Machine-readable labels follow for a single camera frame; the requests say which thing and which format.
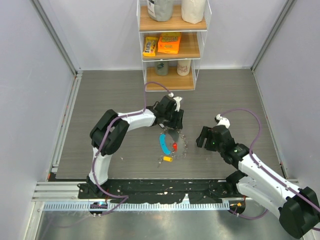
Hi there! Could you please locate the yellow key tag with keys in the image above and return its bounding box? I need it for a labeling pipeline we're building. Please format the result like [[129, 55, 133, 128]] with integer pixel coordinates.
[[157, 156, 173, 168]]

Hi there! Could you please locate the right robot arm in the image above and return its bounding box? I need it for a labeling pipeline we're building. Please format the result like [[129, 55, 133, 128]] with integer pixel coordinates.
[[196, 125, 320, 239]]

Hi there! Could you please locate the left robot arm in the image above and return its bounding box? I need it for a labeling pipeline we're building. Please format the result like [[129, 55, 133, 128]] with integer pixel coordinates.
[[86, 93, 184, 199]]

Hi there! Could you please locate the red key tag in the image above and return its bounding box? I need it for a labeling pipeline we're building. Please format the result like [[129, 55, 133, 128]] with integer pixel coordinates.
[[172, 142, 178, 149]]

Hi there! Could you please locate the grey-green cup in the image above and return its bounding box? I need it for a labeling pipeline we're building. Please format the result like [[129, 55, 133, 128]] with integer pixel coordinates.
[[154, 60, 169, 76]]

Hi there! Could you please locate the white cup pink print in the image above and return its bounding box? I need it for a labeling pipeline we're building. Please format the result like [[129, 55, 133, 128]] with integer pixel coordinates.
[[177, 59, 191, 77]]

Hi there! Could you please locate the orange candy box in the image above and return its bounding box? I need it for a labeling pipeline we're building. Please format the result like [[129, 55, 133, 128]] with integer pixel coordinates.
[[157, 32, 182, 54]]

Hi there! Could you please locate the yellow candy box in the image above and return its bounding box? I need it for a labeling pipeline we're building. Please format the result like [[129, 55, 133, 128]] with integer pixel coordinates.
[[142, 36, 159, 57]]

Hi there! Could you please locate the grey bag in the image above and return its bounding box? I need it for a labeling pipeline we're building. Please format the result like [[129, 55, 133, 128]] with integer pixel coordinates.
[[146, 0, 174, 22]]

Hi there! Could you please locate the white bag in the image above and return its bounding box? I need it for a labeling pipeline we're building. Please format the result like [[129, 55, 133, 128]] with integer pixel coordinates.
[[181, 0, 206, 24]]

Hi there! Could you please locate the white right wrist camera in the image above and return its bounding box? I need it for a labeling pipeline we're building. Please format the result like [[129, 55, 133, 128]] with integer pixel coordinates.
[[214, 114, 231, 129]]

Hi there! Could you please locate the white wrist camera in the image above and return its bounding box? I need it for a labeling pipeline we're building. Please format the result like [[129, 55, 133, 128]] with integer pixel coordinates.
[[173, 96, 183, 112], [214, 114, 231, 129]]

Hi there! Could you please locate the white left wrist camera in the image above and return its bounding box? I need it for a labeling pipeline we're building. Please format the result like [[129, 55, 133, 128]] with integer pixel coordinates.
[[173, 96, 183, 112]]

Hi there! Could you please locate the white slotted cable duct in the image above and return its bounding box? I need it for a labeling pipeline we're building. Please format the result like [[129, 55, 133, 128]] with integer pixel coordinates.
[[43, 200, 230, 212]]

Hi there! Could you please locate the white wire wooden shelf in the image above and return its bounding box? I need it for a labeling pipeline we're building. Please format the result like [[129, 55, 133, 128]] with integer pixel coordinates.
[[136, 0, 212, 92]]

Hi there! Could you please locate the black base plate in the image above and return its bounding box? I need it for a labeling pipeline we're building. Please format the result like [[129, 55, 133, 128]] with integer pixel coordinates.
[[77, 179, 244, 204]]

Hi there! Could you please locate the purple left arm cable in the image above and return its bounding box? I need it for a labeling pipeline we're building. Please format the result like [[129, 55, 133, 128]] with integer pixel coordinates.
[[89, 81, 175, 217]]

